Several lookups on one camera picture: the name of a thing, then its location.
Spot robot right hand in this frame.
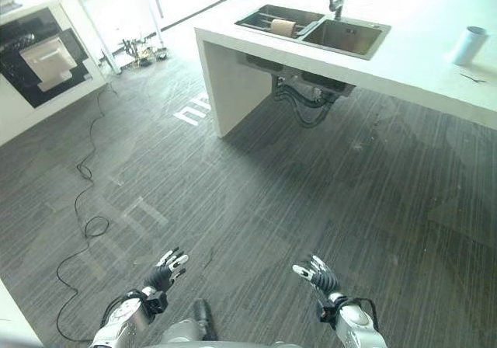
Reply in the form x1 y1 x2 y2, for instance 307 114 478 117
292 255 342 295

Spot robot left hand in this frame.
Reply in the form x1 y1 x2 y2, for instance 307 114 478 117
142 247 190 293

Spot silver robot leg with dark foot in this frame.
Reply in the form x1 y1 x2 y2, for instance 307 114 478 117
157 298 219 348

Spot white kitchen island counter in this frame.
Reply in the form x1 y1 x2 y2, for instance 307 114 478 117
193 0 497 138

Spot black tangled equipment on floor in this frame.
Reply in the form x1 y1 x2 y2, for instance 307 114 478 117
116 33 170 69

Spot dark steel double sink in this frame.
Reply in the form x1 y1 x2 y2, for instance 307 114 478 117
234 4 392 61

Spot beige bowl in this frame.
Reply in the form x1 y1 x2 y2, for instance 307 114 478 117
270 19 298 37

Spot white metal table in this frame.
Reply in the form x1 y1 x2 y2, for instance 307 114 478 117
75 0 166 75

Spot dark sink rack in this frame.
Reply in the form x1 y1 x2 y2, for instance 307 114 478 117
248 10 323 38

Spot white paper towel roll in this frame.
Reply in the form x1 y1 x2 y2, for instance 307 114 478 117
452 26 487 67

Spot black floor cable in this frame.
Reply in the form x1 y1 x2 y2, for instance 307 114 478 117
55 82 120 342

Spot black drain hoses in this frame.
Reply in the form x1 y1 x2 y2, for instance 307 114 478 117
273 75 335 130

